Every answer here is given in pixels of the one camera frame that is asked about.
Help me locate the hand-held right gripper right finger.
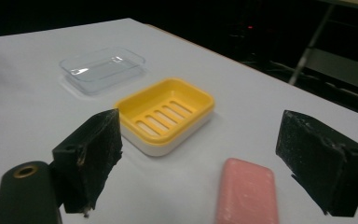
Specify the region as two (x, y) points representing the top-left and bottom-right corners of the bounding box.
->
(275, 109), (358, 217)

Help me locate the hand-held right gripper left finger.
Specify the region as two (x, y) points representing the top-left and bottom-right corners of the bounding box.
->
(51, 107), (124, 217)

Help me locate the clear plastic soap dish lid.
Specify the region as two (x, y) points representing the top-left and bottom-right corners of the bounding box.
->
(59, 47), (146, 95)

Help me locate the pink soap bar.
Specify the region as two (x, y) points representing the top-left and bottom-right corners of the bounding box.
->
(215, 157), (280, 224)

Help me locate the yellow and white soap dish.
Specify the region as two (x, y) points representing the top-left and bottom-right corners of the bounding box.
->
(114, 77), (216, 158)

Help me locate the metal stand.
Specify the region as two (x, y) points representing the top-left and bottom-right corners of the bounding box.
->
(288, 3), (358, 105)

